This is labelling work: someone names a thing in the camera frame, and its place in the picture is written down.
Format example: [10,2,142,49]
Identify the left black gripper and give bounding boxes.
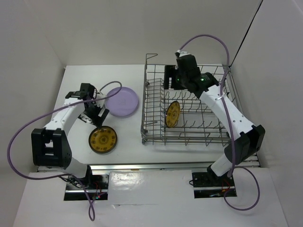
[77,101,109,129]

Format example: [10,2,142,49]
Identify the yellow patterned plate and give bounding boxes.
[88,126,118,155]
[165,101,181,128]

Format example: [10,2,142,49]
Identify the white plate floral rim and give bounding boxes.
[78,113,92,123]

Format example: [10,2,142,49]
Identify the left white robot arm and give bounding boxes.
[31,83,109,189]

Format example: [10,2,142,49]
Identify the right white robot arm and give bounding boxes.
[164,53,265,185]

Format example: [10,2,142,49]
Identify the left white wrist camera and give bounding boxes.
[94,93,105,108]

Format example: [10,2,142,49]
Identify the grey wire dish rack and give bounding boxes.
[141,53,230,147]

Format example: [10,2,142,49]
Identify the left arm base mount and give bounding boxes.
[63,174,109,201]

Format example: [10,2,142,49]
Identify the silver aluminium rail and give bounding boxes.
[37,161,214,173]

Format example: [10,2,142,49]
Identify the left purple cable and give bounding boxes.
[6,81,122,221]

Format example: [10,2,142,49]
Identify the purple cable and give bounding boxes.
[6,81,122,221]
[179,35,261,211]

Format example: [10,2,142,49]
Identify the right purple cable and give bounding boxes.
[179,35,261,211]

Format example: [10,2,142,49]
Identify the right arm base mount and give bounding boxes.
[188,172,237,199]

